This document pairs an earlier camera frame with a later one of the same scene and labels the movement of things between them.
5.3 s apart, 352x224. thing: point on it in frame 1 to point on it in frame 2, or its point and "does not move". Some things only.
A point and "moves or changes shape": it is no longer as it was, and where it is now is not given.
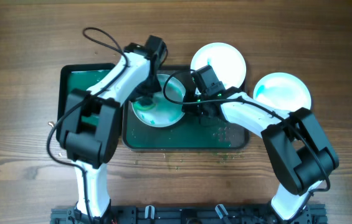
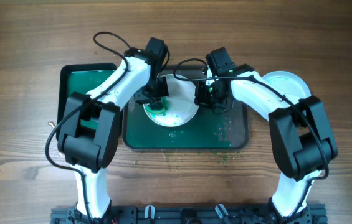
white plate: x=168 y=102 moves or changes shape
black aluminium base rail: x=190 y=214 does not move
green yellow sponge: x=145 y=107 to x=161 y=111
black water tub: x=78 y=76 does not move
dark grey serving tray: x=189 y=133 does not move
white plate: x=282 y=91 does not move
